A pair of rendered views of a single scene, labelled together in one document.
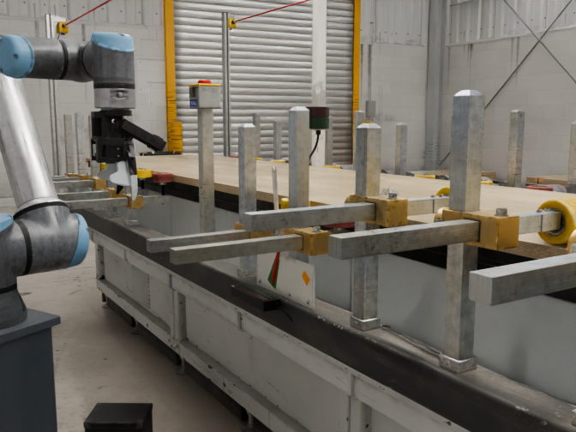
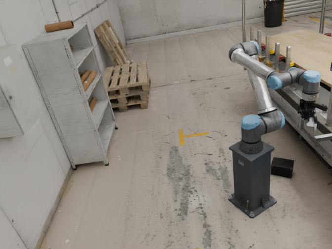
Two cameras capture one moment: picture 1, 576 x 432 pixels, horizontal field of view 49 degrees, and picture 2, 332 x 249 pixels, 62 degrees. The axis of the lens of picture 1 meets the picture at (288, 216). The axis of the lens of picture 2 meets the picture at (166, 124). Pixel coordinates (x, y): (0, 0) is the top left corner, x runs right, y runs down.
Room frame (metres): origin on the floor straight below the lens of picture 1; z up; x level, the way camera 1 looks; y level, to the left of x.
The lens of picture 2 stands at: (-0.31, 0.35, 1.99)
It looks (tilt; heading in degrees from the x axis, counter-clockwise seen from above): 29 degrees down; 33
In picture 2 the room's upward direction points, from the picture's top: 11 degrees counter-clockwise
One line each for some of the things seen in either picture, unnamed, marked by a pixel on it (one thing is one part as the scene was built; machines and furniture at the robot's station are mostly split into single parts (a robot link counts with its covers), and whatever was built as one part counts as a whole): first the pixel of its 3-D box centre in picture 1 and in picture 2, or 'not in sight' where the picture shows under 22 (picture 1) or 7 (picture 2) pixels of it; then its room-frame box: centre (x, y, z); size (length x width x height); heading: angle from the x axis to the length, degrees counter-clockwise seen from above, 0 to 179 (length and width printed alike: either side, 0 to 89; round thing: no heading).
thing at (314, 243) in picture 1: (304, 238); not in sight; (1.43, -0.04, 0.85); 0.14 x 0.06 x 0.05; 32
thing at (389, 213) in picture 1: (375, 208); not in sight; (1.21, -0.17, 0.95); 0.14 x 0.06 x 0.05; 32
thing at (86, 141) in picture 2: not in sight; (80, 96); (1.90, 2.91, 0.78); 0.90 x 0.45 x 1.55; 28
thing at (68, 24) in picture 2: not in sight; (59, 25); (2.00, 2.97, 1.59); 0.30 x 0.08 x 0.08; 118
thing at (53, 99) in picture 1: (61, 105); (246, 18); (3.64, 1.29, 1.20); 0.15 x 0.12 x 1.00; 32
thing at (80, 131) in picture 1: (81, 160); (259, 50); (3.15, 1.03, 0.92); 0.04 x 0.04 x 0.48; 32
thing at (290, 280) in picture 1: (283, 276); not in sight; (1.46, 0.01, 0.75); 0.26 x 0.01 x 0.10; 32
